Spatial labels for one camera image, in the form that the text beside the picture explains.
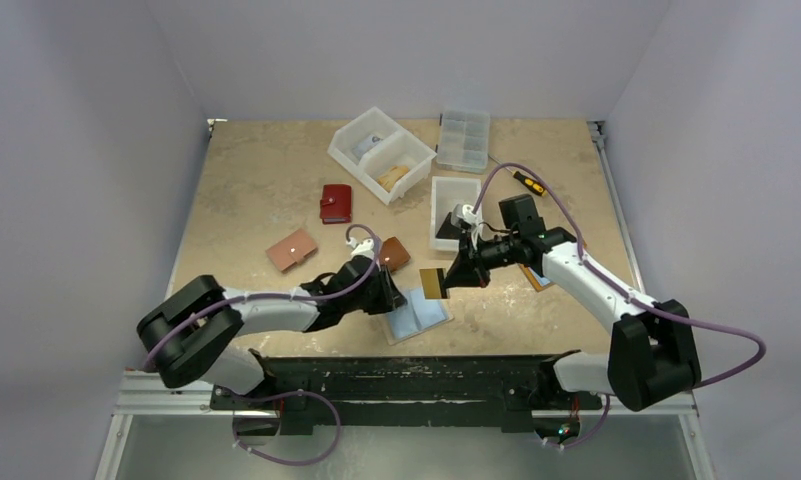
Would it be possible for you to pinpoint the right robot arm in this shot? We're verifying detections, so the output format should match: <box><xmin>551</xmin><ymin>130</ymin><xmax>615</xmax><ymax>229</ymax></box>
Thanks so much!
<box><xmin>434</xmin><ymin>195</ymin><xmax>702</xmax><ymax>411</ymax></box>

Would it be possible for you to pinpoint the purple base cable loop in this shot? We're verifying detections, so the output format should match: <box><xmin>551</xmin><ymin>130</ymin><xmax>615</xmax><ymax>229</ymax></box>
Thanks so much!
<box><xmin>231</xmin><ymin>390</ymin><xmax>343</xmax><ymax>468</ymax></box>

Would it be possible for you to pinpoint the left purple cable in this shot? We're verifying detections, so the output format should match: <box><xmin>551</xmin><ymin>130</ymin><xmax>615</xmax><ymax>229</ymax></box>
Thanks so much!
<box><xmin>141</xmin><ymin>223</ymin><xmax>383</xmax><ymax>374</ymax></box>

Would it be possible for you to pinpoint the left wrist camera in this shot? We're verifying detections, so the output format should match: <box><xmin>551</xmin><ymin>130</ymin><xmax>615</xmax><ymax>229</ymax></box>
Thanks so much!
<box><xmin>346</xmin><ymin>236</ymin><xmax>382</xmax><ymax>263</ymax></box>

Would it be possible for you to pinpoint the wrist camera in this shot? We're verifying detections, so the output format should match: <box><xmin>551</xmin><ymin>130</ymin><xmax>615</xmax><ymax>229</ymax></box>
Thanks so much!
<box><xmin>346</xmin><ymin>236</ymin><xmax>382</xmax><ymax>263</ymax></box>
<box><xmin>450</xmin><ymin>204</ymin><xmax>483</xmax><ymax>234</ymax></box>

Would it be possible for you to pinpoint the pink card holder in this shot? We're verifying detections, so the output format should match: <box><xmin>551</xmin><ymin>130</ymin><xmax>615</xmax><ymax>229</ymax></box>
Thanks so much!
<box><xmin>266</xmin><ymin>229</ymin><xmax>318</xmax><ymax>273</ymax></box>

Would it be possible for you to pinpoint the brown card holder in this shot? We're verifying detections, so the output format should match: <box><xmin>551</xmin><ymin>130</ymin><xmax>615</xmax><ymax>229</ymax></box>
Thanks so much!
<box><xmin>379</xmin><ymin>237</ymin><xmax>411</xmax><ymax>273</ymax></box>

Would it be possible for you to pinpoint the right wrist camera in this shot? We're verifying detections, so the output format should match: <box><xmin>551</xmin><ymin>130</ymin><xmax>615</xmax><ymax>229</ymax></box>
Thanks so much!
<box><xmin>450</xmin><ymin>204</ymin><xmax>483</xmax><ymax>234</ymax></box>

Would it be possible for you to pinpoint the yellow item in bin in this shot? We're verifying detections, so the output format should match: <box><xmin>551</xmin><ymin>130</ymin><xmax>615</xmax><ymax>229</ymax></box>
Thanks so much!
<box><xmin>377</xmin><ymin>165</ymin><xmax>410</xmax><ymax>192</ymax></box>

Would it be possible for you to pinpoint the card in bin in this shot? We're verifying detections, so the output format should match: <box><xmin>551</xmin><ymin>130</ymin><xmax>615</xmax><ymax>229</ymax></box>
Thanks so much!
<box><xmin>351</xmin><ymin>134</ymin><xmax>383</xmax><ymax>160</ymax></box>

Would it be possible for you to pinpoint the yellow black screwdriver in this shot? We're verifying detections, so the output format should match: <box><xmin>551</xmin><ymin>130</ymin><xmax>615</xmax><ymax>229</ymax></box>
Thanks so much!
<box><xmin>506</xmin><ymin>167</ymin><xmax>547</xmax><ymax>197</ymax></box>

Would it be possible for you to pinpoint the white divided bin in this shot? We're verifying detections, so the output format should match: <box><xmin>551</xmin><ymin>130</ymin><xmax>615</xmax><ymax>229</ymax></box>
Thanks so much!
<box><xmin>327</xmin><ymin>107</ymin><xmax>436</xmax><ymax>205</ymax></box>

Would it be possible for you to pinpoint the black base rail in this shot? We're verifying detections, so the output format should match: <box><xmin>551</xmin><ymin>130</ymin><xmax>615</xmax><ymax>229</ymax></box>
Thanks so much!
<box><xmin>208</xmin><ymin>354</ymin><xmax>602</xmax><ymax>435</ymax></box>

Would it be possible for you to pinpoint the black credit card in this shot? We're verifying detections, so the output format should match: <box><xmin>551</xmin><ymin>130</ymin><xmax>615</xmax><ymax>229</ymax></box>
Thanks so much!
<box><xmin>435</xmin><ymin>213</ymin><xmax>462</xmax><ymax>240</ymax></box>

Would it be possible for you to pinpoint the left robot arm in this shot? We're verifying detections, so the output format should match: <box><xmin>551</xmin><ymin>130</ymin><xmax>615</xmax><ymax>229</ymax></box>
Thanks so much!
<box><xmin>136</xmin><ymin>255</ymin><xmax>406</xmax><ymax>409</ymax></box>

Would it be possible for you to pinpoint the clear compartment organizer box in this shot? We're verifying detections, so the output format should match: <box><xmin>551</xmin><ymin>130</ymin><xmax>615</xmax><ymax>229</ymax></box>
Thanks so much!
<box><xmin>435</xmin><ymin>109</ymin><xmax>491</xmax><ymax>174</ymax></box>

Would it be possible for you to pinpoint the tan card holder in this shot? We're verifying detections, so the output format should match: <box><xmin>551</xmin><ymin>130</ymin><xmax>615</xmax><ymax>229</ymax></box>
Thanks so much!
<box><xmin>518</xmin><ymin>264</ymin><xmax>553</xmax><ymax>292</ymax></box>

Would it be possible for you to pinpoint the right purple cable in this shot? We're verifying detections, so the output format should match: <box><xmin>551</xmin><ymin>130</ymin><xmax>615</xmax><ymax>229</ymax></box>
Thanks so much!
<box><xmin>472</xmin><ymin>162</ymin><xmax>768</xmax><ymax>391</ymax></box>

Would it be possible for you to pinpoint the red card holder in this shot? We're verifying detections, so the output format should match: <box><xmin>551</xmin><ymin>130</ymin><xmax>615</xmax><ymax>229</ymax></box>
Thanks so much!
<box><xmin>319</xmin><ymin>184</ymin><xmax>353</xmax><ymax>225</ymax></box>

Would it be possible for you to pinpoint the gold credit card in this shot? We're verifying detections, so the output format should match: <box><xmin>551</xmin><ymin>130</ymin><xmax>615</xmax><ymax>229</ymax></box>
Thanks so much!
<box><xmin>419</xmin><ymin>268</ymin><xmax>449</xmax><ymax>300</ymax></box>

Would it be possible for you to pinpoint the white small bin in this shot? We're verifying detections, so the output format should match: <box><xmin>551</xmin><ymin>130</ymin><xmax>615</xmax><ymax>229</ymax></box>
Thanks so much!
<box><xmin>429</xmin><ymin>176</ymin><xmax>482</xmax><ymax>253</ymax></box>

